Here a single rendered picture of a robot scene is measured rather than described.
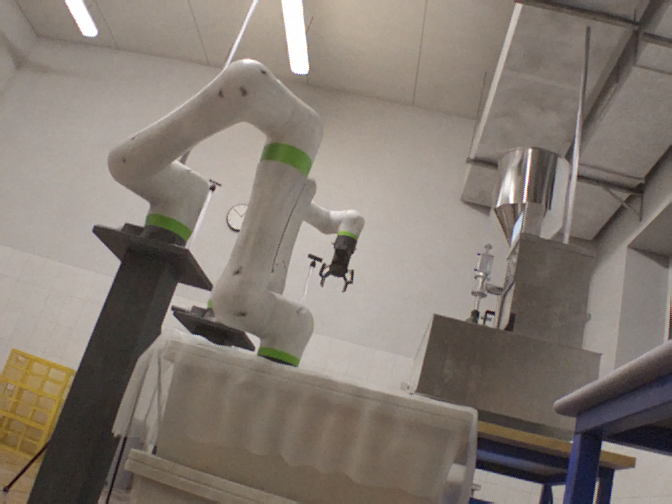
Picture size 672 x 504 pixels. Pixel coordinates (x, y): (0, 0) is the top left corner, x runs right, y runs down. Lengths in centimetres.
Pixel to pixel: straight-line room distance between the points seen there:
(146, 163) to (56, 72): 654
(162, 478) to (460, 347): 89
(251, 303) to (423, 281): 475
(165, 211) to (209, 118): 33
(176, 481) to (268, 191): 61
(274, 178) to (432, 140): 537
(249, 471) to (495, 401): 77
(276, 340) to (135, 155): 58
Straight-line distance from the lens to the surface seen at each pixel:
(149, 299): 154
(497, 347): 174
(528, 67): 457
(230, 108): 135
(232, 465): 119
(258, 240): 128
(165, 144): 149
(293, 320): 129
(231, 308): 124
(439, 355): 171
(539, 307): 188
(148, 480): 124
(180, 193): 163
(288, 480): 116
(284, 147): 136
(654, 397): 87
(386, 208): 621
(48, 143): 745
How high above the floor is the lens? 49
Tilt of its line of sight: 22 degrees up
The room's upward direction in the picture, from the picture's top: 17 degrees clockwise
